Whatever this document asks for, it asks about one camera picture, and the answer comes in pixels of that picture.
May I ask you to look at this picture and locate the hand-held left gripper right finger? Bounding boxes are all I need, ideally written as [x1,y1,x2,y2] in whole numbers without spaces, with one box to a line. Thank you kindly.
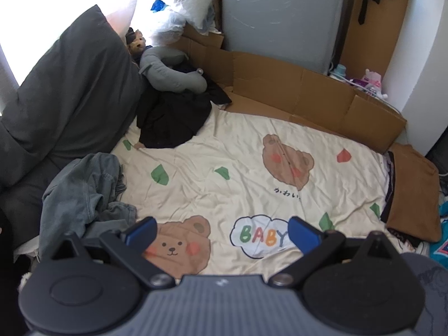
[270,216,400,287]

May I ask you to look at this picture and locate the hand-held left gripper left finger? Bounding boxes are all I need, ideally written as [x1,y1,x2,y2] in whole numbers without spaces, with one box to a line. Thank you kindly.
[52,216,175,289]

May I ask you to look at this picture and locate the light blue jeans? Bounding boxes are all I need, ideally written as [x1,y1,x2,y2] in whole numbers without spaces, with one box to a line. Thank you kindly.
[40,152,138,254]

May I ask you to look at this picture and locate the cream bear print bed sheet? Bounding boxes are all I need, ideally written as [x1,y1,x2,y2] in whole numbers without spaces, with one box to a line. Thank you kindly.
[14,107,433,277]

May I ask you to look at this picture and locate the black garment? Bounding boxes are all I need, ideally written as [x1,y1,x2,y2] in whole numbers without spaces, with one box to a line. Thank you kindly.
[136,61,233,149]

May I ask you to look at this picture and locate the teal printed cloth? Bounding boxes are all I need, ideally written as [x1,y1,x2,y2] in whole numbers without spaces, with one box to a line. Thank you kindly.
[425,201,448,257]

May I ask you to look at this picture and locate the dark grey shirt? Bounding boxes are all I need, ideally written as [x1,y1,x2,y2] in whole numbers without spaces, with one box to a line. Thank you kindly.
[0,4,145,198]

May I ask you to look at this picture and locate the long low cardboard sheet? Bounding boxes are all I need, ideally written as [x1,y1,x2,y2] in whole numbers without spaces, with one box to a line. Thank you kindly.
[177,23,408,155]

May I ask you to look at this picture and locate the grey neck pillow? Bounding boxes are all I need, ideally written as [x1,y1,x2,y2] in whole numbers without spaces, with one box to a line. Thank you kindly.
[139,46,208,94]

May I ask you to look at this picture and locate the pink toy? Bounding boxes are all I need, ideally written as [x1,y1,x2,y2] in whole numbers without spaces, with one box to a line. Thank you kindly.
[360,69,384,94]

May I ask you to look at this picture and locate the brown plush toy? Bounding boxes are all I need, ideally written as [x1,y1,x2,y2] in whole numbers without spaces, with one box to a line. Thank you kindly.
[125,27,148,55]

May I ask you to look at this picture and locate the tall cardboard sheet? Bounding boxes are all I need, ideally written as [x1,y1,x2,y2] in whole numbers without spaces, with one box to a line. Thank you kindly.
[340,0,419,79]

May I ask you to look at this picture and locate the grey fridge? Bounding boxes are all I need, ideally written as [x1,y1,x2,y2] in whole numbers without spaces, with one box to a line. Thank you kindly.
[220,0,359,76]

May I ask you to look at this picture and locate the white pillow in plastic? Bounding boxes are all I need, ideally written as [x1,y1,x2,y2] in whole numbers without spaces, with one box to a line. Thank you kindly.
[135,0,223,47]

